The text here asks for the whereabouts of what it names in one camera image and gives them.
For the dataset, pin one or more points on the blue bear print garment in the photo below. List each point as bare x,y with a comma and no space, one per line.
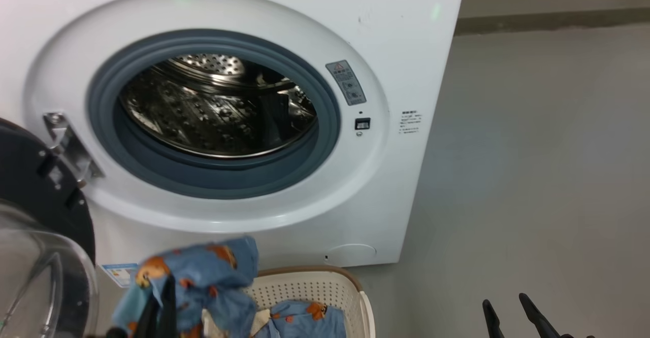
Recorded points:
203,269

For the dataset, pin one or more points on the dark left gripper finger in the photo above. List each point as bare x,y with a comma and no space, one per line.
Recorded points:
148,323
169,312

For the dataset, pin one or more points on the cream perforated laundry basket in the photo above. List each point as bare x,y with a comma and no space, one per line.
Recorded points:
315,287

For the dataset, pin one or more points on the blue energy label sticker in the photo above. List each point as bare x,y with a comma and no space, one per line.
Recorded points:
119,275

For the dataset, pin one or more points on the round white filter cover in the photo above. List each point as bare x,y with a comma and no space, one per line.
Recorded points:
351,255

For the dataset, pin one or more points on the white washing machine body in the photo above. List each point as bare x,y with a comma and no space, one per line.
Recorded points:
396,64

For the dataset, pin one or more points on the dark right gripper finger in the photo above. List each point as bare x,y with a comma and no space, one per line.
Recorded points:
493,323
541,323

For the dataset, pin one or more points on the steel washing drum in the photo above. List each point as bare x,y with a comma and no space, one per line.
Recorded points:
213,109

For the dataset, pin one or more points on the grey warning sticker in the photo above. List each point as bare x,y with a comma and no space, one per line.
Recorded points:
346,82

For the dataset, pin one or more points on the black glass washing machine door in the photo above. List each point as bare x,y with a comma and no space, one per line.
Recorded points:
35,196

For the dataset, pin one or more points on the grey rubber door gasket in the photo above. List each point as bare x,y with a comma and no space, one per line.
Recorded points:
213,175

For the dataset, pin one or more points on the black door latch slot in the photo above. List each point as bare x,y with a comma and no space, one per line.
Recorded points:
362,124

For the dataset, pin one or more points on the metal door hinge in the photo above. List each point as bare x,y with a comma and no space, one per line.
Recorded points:
68,142

